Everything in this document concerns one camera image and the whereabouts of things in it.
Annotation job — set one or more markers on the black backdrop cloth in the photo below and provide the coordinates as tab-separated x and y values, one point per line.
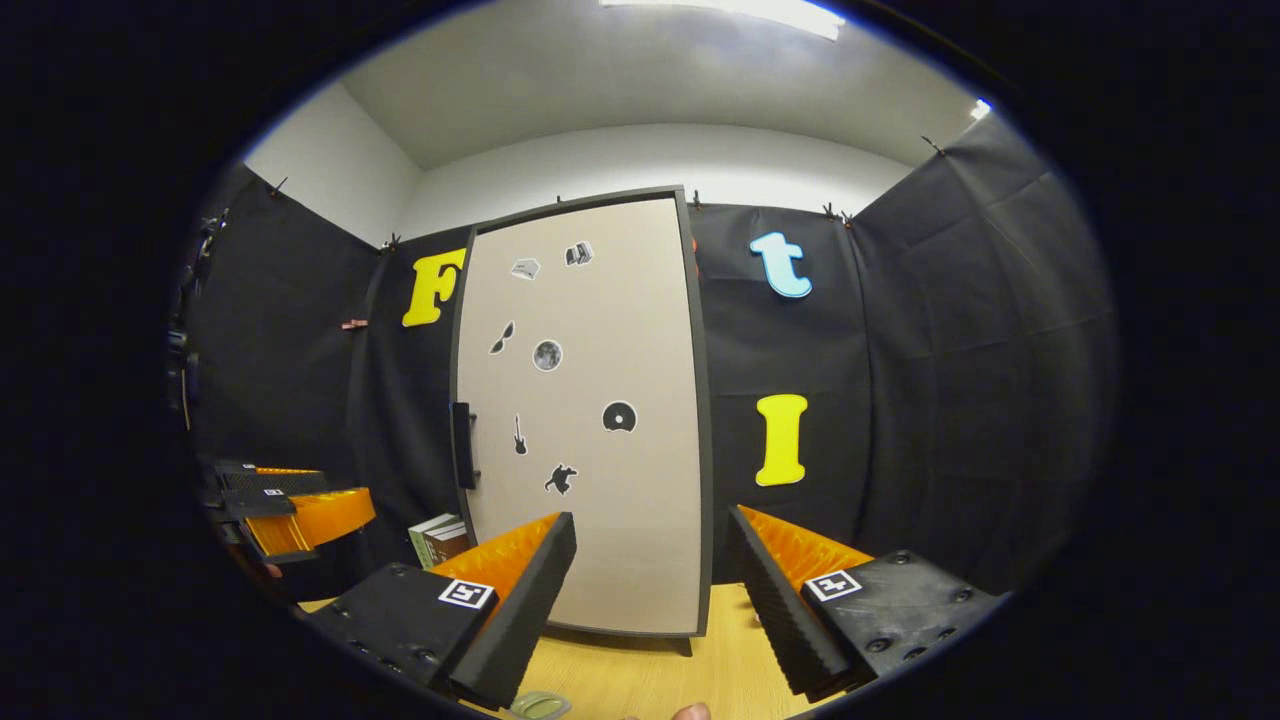
900	400

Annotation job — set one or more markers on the beige cabinet door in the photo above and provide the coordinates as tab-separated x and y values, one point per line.
620	540

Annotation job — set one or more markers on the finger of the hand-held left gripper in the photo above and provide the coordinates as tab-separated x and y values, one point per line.
320	520
275	482

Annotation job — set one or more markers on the small ceiling light panel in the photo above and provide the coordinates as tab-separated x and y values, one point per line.
980	109

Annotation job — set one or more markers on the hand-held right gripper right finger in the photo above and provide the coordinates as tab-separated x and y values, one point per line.
780	620

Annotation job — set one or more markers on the dark grey cabinet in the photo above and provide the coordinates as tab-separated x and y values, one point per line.
705	450

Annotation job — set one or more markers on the green book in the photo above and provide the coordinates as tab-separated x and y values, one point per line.
418	548

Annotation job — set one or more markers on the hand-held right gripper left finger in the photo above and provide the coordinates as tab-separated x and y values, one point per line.
520	630

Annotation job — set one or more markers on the long ceiling light panel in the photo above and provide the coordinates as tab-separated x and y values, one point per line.
760	12

